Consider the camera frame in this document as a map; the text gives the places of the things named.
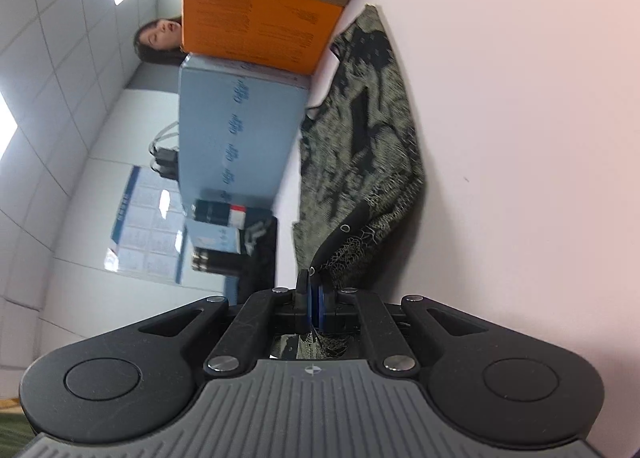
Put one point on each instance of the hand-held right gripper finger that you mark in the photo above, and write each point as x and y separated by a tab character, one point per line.
325	310
315	310

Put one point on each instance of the black beige patterned garment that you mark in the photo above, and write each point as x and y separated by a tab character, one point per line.
360	148

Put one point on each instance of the black cloth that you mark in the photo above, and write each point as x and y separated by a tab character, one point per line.
260	263

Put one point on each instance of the black box with red label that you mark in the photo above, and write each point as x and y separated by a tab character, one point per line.
215	213

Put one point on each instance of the light blue printed box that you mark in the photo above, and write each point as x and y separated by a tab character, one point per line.
240	128

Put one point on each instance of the black power adapter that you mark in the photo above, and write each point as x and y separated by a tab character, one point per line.
167	156

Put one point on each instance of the orange cardboard box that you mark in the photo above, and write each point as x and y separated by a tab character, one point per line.
250	18

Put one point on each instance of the wall poster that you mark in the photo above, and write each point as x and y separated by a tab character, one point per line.
145	228

